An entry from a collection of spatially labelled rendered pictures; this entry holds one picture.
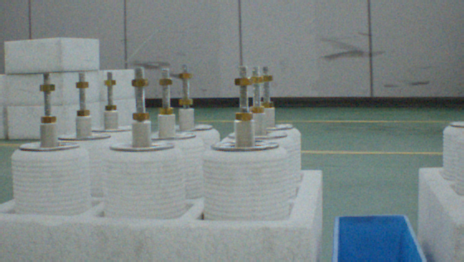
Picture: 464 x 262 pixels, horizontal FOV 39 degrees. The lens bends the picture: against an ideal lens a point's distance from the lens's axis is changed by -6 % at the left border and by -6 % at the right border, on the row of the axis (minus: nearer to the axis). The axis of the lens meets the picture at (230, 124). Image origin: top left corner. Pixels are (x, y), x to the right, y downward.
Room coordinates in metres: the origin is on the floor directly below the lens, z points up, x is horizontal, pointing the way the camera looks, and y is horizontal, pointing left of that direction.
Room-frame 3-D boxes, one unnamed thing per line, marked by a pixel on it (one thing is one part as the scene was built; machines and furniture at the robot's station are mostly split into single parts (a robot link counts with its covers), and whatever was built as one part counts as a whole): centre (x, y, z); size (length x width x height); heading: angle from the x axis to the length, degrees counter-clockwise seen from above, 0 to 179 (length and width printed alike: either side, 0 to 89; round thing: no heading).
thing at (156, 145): (0.78, 0.10, 0.25); 0.08 x 0.08 x 0.01
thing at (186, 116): (1.01, 0.06, 0.26); 0.02 x 0.02 x 0.03
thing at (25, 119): (3.75, 0.99, 0.09); 0.39 x 0.39 x 0.18; 73
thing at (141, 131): (0.78, 0.10, 0.26); 0.02 x 0.02 x 0.03
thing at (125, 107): (4.14, 0.83, 0.09); 0.39 x 0.39 x 0.18; 72
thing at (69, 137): (0.91, 0.20, 0.25); 0.08 x 0.08 x 0.01
